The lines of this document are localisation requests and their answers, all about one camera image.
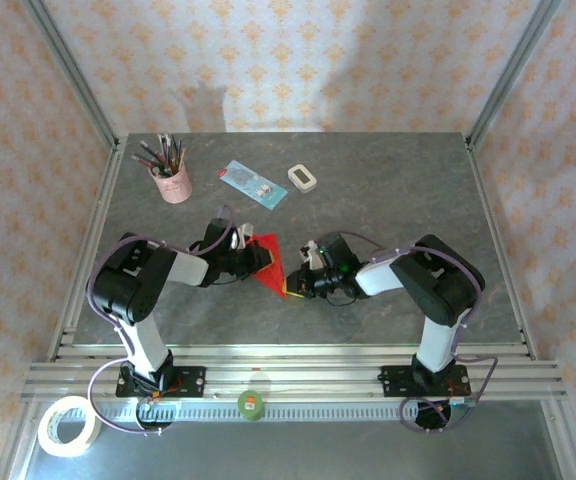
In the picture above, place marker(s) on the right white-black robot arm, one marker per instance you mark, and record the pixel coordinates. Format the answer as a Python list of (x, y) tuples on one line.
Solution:
[(438, 285)]

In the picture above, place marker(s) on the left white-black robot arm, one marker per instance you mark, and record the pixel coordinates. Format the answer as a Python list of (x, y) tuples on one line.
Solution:
[(128, 280)]

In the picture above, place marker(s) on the aluminium frame post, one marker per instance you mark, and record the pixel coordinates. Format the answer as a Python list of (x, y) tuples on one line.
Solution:
[(72, 70), (512, 70)]

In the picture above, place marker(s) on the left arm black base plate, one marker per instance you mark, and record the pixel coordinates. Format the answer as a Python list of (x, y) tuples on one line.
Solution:
[(190, 380)]

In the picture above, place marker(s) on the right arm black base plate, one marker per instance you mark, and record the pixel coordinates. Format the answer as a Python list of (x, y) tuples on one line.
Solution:
[(393, 380)]

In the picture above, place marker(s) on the pink pencil cup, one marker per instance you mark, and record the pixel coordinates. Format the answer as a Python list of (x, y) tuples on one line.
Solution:
[(175, 187)]

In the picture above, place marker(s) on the white masking tape roll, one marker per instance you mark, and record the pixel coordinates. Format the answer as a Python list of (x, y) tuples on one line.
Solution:
[(48, 440)]

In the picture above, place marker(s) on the colored pencil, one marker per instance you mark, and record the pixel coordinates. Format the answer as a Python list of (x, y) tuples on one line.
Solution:
[(143, 161), (150, 151), (172, 147), (163, 147), (179, 152)]

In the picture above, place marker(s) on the aluminium table side rail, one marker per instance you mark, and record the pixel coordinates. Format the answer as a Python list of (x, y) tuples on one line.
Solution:
[(99, 200), (484, 200)]

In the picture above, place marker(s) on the small white digital timer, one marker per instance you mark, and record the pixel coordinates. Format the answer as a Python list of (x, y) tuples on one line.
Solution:
[(302, 177)]

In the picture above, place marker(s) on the red square paper sheet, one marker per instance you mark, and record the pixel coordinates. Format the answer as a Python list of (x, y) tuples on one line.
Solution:
[(278, 272)]

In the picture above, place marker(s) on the green tape roll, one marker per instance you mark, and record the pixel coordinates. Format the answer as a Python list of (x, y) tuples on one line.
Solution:
[(250, 405)]

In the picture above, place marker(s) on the aluminium mounting rail beam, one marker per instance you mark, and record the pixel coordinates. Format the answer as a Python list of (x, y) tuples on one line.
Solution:
[(293, 372)]

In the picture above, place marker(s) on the light blue flat packet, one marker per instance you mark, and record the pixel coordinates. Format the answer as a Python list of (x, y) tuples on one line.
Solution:
[(250, 182)]

